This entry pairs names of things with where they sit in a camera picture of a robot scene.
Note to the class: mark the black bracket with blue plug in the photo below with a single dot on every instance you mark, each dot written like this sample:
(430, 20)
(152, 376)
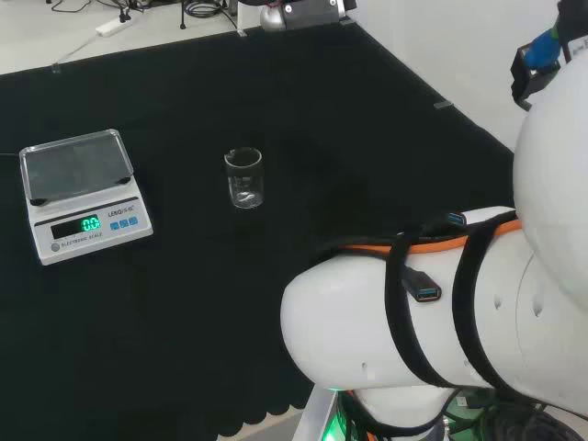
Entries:
(535, 59)

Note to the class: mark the white power strip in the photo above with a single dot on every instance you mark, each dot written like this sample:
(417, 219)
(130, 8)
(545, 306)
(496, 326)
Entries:
(112, 26)

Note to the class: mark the grey tape strip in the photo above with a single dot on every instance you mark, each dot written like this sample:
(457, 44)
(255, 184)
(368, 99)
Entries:
(443, 105)

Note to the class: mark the black tripod leg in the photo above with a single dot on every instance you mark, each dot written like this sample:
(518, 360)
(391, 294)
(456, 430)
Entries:
(183, 16)

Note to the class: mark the small clear glass beaker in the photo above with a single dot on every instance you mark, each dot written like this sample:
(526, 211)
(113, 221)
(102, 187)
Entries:
(244, 184)

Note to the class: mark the black bench cloth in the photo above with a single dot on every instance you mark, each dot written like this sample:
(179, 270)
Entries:
(184, 321)

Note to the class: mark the clear cloth clip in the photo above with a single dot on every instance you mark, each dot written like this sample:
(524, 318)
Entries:
(56, 69)
(241, 32)

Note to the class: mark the white electronic balance steel pan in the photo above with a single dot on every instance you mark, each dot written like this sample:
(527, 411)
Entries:
(92, 229)

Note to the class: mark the pale metal base plate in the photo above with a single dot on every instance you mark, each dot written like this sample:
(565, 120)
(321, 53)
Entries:
(317, 413)

